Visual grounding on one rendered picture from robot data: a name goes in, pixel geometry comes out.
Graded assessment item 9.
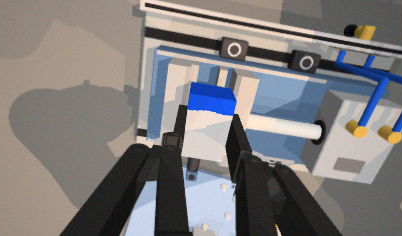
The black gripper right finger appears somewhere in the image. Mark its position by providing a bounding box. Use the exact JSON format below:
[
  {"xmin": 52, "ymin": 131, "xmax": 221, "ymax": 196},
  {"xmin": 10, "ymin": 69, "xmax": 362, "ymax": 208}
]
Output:
[{"xmin": 225, "ymin": 113, "xmax": 342, "ymax": 236}]

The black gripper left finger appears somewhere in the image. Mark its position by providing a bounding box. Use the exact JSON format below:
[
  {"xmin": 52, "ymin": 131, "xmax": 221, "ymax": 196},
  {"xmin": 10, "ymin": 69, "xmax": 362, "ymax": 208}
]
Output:
[{"xmin": 59, "ymin": 105, "xmax": 193, "ymax": 236}]

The white block with blue end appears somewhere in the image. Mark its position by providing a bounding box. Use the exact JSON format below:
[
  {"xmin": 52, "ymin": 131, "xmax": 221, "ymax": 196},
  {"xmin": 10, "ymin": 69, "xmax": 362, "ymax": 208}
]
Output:
[{"xmin": 181, "ymin": 82, "xmax": 237, "ymax": 162}]

